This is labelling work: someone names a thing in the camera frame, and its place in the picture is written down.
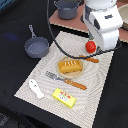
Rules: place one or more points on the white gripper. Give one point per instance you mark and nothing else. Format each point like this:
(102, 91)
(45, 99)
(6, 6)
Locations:
(103, 25)

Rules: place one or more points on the red toy tomato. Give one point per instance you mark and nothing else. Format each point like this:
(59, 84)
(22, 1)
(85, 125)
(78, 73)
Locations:
(90, 47)

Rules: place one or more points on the small grey frying pan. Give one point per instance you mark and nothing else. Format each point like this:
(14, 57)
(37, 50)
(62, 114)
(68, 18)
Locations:
(36, 47)

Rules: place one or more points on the yellow butter box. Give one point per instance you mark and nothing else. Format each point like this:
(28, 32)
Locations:
(64, 97)

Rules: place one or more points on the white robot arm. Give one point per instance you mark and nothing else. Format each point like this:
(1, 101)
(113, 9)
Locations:
(100, 5)

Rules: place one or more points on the beige bowl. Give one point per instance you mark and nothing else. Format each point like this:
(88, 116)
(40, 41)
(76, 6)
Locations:
(123, 10)

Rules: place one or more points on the grey cooking pot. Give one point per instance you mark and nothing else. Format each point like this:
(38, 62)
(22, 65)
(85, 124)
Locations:
(67, 9)

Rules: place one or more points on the orange bread loaf toy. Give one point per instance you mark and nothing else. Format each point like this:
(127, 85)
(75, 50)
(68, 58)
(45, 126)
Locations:
(69, 66)

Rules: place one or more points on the beige woven placemat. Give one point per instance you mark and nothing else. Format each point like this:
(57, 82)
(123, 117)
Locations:
(83, 112)

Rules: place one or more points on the knife with wooden handle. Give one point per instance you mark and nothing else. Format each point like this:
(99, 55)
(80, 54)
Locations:
(88, 59)

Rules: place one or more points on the fork with wooden handle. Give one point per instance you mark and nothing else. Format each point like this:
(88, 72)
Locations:
(75, 84)

